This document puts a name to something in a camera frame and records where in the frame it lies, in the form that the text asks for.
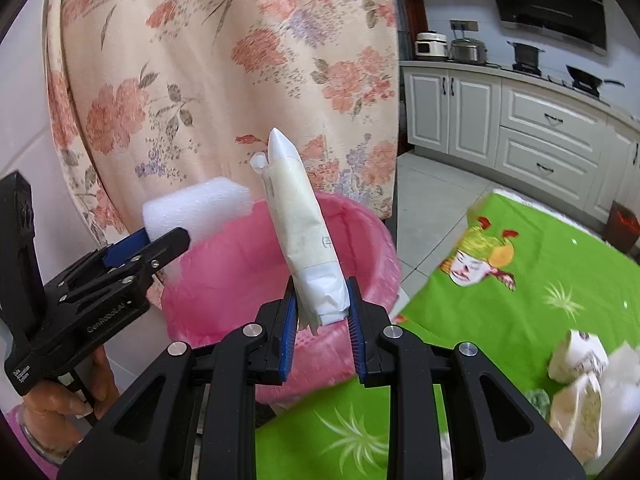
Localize white rice cooker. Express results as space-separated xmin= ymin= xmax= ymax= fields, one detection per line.
xmin=415 ymin=31 xmax=448 ymax=61

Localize white fleece under cloth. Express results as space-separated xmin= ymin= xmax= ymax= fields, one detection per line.
xmin=492 ymin=187 xmax=608 ymax=236

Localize white paper wrapper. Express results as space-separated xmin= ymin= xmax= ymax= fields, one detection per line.
xmin=250 ymin=127 xmax=351 ymax=333

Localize person's left hand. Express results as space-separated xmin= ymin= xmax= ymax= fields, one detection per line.
xmin=20 ymin=347 xmax=120 ymax=461

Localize black cooking pot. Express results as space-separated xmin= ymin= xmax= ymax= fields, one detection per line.
xmin=507 ymin=41 xmax=546 ymax=73

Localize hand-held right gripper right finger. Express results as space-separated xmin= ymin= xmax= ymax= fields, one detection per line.
xmin=346 ymin=276 xmax=587 ymax=480

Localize floral beige curtain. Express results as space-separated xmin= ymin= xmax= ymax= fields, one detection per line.
xmin=44 ymin=0 xmax=401 ymax=306

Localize black range hood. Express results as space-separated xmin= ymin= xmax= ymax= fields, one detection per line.
xmin=482 ymin=0 xmax=608 ymax=53

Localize brown wooden door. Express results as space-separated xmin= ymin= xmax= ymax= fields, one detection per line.
xmin=399 ymin=0 xmax=427 ymax=156

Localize white base cabinets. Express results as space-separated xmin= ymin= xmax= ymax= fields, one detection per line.
xmin=400 ymin=62 xmax=640 ymax=241

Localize pink-lined trash bin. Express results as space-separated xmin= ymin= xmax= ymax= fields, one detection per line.
xmin=160 ymin=192 xmax=403 ymax=356

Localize black wok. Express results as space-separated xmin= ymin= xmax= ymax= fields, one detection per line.
xmin=565 ymin=64 xmax=626 ymax=95

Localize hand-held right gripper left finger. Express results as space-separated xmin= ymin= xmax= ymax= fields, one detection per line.
xmin=57 ymin=276 xmax=299 ymax=480

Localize green wavy striped cloth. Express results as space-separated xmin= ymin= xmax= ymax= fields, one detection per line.
xmin=525 ymin=387 xmax=553 ymax=418

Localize silver pressure cooker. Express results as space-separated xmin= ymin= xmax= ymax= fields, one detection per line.
xmin=448 ymin=37 xmax=488 ymax=65

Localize black sliding door frame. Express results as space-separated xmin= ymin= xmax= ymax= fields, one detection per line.
xmin=389 ymin=0 xmax=408 ymax=246

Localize silver bracelet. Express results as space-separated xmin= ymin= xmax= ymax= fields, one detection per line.
xmin=19 ymin=407 xmax=83 ymax=467

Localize green cartoon printed tablecloth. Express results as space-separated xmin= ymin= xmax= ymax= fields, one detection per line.
xmin=255 ymin=187 xmax=640 ymax=480

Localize black gas hob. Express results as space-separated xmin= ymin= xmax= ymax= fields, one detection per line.
xmin=492 ymin=62 xmax=608 ymax=103

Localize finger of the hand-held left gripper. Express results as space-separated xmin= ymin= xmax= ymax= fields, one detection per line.
xmin=60 ymin=227 xmax=192 ymax=307
xmin=45 ymin=230 xmax=151 ymax=293

